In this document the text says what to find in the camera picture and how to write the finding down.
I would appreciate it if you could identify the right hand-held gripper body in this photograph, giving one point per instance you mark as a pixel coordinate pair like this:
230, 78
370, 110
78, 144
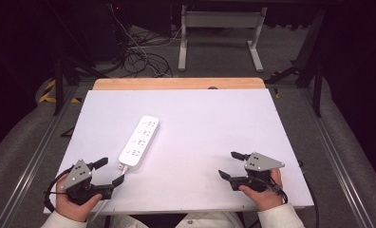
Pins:
260, 163

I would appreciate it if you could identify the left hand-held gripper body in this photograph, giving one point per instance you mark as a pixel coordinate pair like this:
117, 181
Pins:
77, 175

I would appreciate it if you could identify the white power strip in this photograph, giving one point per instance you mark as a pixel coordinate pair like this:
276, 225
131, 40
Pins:
139, 141

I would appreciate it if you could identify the person's left hand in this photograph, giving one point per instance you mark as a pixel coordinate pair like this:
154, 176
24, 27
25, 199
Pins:
72, 209

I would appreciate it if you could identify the person's right hand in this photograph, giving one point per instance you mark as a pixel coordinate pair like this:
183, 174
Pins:
266, 199

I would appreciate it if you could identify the white table board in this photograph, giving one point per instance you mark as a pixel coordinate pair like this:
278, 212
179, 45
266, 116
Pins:
202, 126

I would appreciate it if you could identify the person's light clothing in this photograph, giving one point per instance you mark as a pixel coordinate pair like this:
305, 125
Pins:
208, 222

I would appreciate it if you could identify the yellow black hazard tape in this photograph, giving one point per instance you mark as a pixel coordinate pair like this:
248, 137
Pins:
46, 97

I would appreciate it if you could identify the black metal stand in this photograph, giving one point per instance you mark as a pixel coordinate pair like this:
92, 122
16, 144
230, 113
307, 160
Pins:
59, 88
317, 95

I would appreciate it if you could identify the wooden table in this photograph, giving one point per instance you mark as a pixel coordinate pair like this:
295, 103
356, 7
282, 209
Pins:
176, 84

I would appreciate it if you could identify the aluminium floor rail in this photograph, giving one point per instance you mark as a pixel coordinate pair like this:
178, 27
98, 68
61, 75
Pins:
34, 164
331, 152

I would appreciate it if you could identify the white metal desk frame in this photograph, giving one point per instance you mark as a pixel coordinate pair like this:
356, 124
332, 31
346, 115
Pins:
221, 19

